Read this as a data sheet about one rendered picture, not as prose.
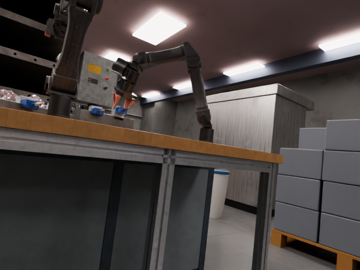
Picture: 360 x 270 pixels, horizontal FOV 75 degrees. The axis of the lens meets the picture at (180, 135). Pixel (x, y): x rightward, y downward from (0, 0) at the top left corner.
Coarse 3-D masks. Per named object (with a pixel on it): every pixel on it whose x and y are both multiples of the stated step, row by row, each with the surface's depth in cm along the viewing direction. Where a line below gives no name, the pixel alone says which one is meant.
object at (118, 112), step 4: (112, 108) 115; (116, 108) 113; (120, 108) 111; (124, 108) 112; (128, 108) 109; (112, 112) 114; (116, 112) 112; (120, 112) 111; (124, 112) 112; (116, 116) 114; (120, 116) 115
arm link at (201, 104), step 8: (200, 64) 106; (192, 72) 106; (200, 72) 107; (192, 80) 107; (200, 80) 107; (192, 88) 108; (200, 88) 106; (200, 96) 106; (200, 104) 105; (200, 112) 104; (208, 112) 104; (200, 120) 104
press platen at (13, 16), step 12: (0, 12) 151; (12, 12) 155; (0, 24) 164; (12, 24) 162; (24, 24) 160; (36, 24) 164; (0, 36) 185; (12, 36) 182; (24, 36) 180; (36, 36) 177; (12, 48) 208; (24, 48) 204; (36, 48) 201; (48, 48) 198; (60, 48) 195; (48, 60) 227
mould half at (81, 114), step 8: (72, 112) 112; (80, 112) 102; (88, 112) 105; (80, 120) 103; (88, 120) 105; (96, 120) 107; (104, 120) 109; (112, 120) 112; (120, 120) 114; (128, 120) 117; (128, 128) 117
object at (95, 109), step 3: (90, 108) 107; (93, 108) 105; (96, 108) 104; (99, 108) 108; (93, 111) 104; (96, 111) 104; (99, 111) 103; (102, 111) 100; (93, 114) 105; (96, 114) 104; (99, 114) 104; (102, 114) 105
